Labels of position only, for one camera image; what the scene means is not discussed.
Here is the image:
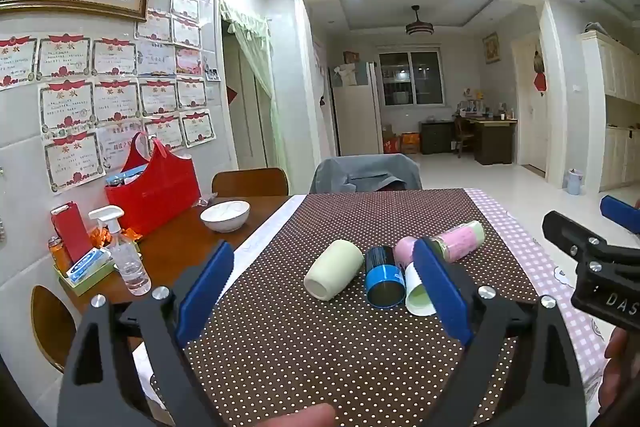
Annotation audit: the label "white tall cabinet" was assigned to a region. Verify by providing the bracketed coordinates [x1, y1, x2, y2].
[577, 29, 640, 192]

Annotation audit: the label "pink checked tablecloth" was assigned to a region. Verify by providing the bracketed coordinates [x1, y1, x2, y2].
[465, 188, 621, 427]

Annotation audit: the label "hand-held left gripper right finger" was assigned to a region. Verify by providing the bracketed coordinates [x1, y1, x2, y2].
[413, 237, 587, 427]

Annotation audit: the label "green tray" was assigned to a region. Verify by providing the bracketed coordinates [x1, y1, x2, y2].
[59, 257, 118, 297]

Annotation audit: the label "white bowl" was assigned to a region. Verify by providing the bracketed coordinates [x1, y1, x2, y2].
[200, 200, 251, 234]

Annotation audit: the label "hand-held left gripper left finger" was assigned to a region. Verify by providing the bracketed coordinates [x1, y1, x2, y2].
[56, 241, 236, 427]

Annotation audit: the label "dark desk chair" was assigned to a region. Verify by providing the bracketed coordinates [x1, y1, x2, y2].
[452, 116, 475, 158]

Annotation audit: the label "blue and white pack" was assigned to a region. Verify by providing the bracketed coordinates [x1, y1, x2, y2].
[66, 248, 112, 284]

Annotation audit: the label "grey jacket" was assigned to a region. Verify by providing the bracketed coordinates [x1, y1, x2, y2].
[310, 153, 423, 195]

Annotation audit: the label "ceiling fan lamp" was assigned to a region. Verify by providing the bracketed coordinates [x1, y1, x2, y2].
[405, 5, 435, 36]

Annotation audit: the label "cardboard boxes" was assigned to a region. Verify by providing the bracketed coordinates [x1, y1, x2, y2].
[382, 124, 421, 155]

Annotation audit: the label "pink and green cup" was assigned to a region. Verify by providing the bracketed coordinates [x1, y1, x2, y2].
[431, 220, 486, 264]

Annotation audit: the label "white refrigerator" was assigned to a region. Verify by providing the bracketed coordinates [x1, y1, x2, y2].
[332, 62, 383, 156]

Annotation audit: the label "red door ornament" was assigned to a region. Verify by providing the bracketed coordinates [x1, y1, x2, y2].
[532, 49, 547, 92]

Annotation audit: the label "white door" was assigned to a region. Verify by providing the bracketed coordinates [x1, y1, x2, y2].
[515, 34, 548, 172]

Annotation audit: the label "cream cup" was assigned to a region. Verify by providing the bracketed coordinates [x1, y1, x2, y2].
[304, 239, 364, 303]

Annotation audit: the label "person's left hand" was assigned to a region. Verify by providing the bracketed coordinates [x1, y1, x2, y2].
[249, 403, 337, 427]

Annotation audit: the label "dark wooden desk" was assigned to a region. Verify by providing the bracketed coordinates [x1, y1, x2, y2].
[467, 114, 518, 165]

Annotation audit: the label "brown polka dot tablecloth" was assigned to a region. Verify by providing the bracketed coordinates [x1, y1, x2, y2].
[150, 188, 543, 427]

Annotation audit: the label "orange jar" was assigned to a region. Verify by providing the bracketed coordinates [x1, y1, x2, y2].
[48, 237, 73, 275]

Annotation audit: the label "blue and black cup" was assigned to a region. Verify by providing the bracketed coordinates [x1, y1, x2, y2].
[363, 245, 406, 309]

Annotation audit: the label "orange packet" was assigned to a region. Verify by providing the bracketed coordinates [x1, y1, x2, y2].
[90, 227, 143, 254]

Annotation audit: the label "person's right hand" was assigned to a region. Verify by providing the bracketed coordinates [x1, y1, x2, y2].
[592, 324, 640, 427]

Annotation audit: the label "red box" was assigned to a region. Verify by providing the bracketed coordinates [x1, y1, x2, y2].
[50, 202, 93, 265]

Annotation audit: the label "green door curtain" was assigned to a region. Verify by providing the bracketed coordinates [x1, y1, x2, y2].
[218, 0, 283, 168]

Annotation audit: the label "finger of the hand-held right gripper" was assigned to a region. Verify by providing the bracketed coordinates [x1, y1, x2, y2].
[599, 195, 640, 236]
[542, 210, 609, 269]

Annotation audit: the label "white cup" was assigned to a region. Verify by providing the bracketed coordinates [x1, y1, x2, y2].
[404, 263, 437, 317]

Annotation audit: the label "clear spray bottle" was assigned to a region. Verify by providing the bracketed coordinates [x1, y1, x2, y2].
[88, 205, 152, 297]

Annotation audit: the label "window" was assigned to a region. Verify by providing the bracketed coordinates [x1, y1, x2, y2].
[378, 49, 445, 106]

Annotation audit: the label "group of wall certificates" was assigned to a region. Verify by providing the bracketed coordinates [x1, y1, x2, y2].
[0, 0, 221, 195]

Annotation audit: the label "red bag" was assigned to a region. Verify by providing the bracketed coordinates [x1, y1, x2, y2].
[104, 134, 202, 239]

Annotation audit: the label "dark low cabinet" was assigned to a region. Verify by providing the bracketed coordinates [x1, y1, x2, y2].
[420, 121, 458, 155]

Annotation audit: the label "wooden chair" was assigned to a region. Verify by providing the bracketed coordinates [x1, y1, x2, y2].
[211, 168, 290, 198]

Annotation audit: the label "framed wall picture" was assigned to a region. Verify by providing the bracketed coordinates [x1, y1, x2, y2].
[482, 32, 500, 65]

